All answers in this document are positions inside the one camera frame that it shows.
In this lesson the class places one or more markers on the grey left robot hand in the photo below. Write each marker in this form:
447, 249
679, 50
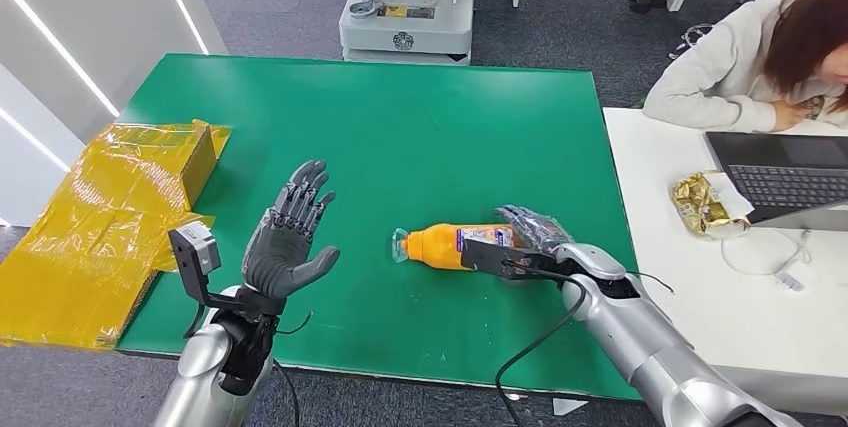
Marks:
281, 258

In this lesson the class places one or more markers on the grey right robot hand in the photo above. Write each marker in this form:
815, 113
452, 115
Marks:
583, 258

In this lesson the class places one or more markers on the orange detergent bottle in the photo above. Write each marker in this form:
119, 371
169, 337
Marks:
434, 248

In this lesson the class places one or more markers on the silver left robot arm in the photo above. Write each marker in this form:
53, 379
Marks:
199, 371

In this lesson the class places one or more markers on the gold foil snack wrapper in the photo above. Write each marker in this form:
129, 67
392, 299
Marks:
699, 205

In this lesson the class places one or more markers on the white desk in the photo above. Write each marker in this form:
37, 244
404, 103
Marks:
715, 305

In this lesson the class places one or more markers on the white paper scrap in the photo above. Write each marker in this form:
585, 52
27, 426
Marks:
570, 407

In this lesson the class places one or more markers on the yellow taped cardboard box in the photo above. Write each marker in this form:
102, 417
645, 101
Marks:
99, 232

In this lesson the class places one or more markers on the dark grey laptop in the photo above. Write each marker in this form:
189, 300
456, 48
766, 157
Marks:
782, 179

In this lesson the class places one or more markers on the person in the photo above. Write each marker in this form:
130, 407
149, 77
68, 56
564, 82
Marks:
722, 73

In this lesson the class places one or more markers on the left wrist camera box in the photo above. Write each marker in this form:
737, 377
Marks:
195, 255

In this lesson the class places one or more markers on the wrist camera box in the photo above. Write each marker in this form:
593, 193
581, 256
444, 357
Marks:
195, 255
484, 255

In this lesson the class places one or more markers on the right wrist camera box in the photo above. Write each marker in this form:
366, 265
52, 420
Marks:
484, 255

